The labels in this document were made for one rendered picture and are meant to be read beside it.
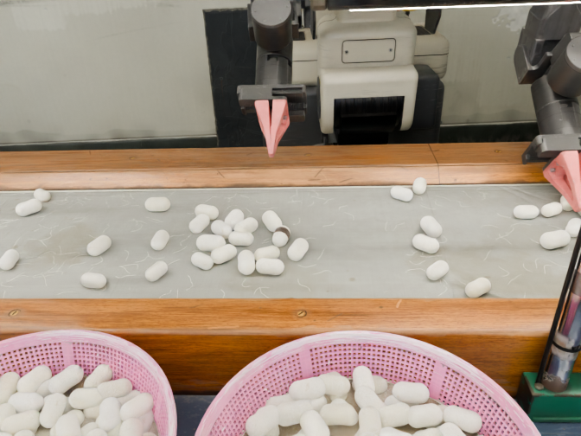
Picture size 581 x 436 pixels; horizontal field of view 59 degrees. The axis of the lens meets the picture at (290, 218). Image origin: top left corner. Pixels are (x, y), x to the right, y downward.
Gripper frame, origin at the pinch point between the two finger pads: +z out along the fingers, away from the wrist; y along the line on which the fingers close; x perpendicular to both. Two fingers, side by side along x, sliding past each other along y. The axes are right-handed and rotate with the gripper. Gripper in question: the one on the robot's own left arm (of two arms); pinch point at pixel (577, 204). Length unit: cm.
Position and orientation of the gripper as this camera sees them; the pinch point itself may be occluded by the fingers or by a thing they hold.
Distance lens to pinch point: 79.6
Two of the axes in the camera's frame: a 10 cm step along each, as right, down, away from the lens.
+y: 10.0, -0.3, -0.5
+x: 0.6, 3.6, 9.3
